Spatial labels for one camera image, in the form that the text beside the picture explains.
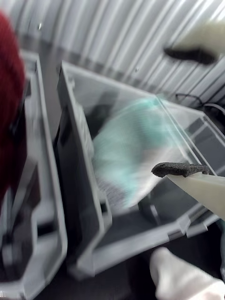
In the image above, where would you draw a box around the large grey teal sock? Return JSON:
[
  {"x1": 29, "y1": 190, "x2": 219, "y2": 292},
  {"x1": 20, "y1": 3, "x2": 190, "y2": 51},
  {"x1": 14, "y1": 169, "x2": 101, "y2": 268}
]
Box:
[{"x1": 219, "y1": 220, "x2": 225, "y2": 282}]

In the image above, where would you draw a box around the small white balled sock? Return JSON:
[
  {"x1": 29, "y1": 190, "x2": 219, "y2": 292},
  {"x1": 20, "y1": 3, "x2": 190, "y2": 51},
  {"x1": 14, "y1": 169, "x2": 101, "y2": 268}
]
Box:
[{"x1": 149, "y1": 247, "x2": 225, "y2": 300}]

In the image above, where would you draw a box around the dark red sock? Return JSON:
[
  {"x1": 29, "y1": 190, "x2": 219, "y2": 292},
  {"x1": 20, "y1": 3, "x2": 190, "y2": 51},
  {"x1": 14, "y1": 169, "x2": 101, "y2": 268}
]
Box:
[{"x1": 0, "y1": 10, "x2": 26, "y2": 204}]

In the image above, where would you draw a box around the gripper cream left finger black foam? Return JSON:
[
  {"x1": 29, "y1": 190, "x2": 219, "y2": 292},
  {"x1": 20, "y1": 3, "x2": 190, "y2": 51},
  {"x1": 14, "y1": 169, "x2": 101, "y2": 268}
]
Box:
[{"x1": 163, "y1": 20, "x2": 225, "y2": 65}]

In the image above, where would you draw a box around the gripper cream right finger black foam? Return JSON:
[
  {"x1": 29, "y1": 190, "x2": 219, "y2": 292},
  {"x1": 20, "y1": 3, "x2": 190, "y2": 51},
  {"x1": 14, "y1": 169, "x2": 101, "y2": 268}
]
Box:
[{"x1": 151, "y1": 162, "x2": 225, "y2": 221}]

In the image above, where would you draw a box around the grey plastic storage bin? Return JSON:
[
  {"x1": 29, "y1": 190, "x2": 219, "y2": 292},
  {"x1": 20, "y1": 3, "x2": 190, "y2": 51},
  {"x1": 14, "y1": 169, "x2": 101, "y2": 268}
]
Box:
[
  {"x1": 0, "y1": 52, "x2": 68, "y2": 300},
  {"x1": 55, "y1": 60, "x2": 222, "y2": 279},
  {"x1": 161, "y1": 100, "x2": 225, "y2": 176}
]

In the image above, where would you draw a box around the small grey teal balled sock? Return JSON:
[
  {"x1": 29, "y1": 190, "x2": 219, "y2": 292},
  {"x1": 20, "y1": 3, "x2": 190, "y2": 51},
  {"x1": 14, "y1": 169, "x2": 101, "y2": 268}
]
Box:
[{"x1": 91, "y1": 97, "x2": 188, "y2": 209}]

